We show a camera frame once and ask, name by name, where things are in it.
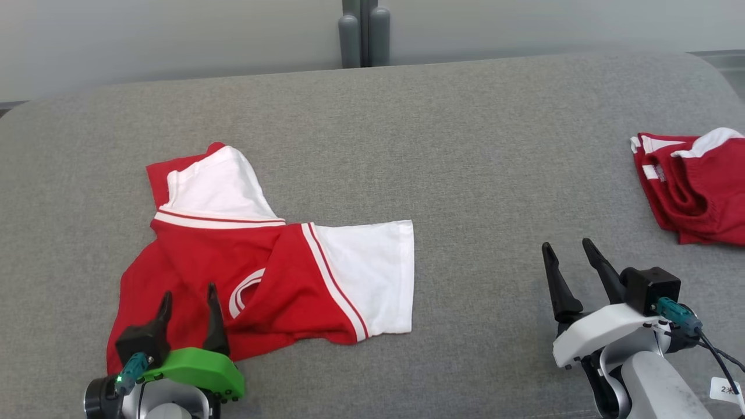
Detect teal camera cable connector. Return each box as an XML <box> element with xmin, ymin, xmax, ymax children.
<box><xmin>652</xmin><ymin>296</ymin><xmax>704</xmax><ymax>339</ymax></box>
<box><xmin>115</xmin><ymin>351</ymin><xmax>154</xmax><ymax>397</ymax></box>

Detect red shorts with white stripes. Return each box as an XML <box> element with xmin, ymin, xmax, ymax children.
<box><xmin>630</xmin><ymin>127</ymin><xmax>745</xmax><ymax>247</ymax></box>

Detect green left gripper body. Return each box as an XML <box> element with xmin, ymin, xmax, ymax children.
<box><xmin>139</xmin><ymin>347</ymin><xmax>247</xmax><ymax>403</ymax></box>

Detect red and white jersey shirt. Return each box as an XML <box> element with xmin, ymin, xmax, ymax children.
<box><xmin>106</xmin><ymin>141</ymin><xmax>416</xmax><ymax>375</ymax></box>

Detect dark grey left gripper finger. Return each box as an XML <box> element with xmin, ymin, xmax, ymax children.
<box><xmin>201</xmin><ymin>283</ymin><xmax>231</xmax><ymax>357</ymax></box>
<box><xmin>152</xmin><ymin>291</ymin><xmax>174</xmax><ymax>339</ymax></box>

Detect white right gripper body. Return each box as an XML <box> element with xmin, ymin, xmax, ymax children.
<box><xmin>551</xmin><ymin>303</ymin><xmax>671</xmax><ymax>370</ymax></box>

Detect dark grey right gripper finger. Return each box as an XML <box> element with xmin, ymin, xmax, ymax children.
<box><xmin>582</xmin><ymin>237</ymin><xmax>629</xmax><ymax>305</ymax></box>
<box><xmin>541</xmin><ymin>242</ymin><xmax>584</xmax><ymax>324</ymax></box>

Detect grey metal frame post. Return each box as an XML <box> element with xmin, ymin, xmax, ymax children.
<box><xmin>338</xmin><ymin>0</ymin><xmax>392</xmax><ymax>69</ymax></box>

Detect teal left camera cable connector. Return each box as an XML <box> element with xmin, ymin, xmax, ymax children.
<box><xmin>115</xmin><ymin>351</ymin><xmax>154</xmax><ymax>397</ymax></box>

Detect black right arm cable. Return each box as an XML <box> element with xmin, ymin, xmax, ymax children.
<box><xmin>693</xmin><ymin>329</ymin><xmax>745</xmax><ymax>403</ymax></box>

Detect white right cable label tag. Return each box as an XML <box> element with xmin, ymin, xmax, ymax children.
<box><xmin>708</xmin><ymin>377</ymin><xmax>743</xmax><ymax>404</ymax></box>

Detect teal right camera cable connector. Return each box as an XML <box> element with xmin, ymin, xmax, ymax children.
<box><xmin>652</xmin><ymin>296</ymin><xmax>704</xmax><ymax>339</ymax></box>

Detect grey fabric sofa cushion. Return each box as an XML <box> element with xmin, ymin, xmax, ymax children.
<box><xmin>0</xmin><ymin>51</ymin><xmax>745</xmax><ymax>419</ymax></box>

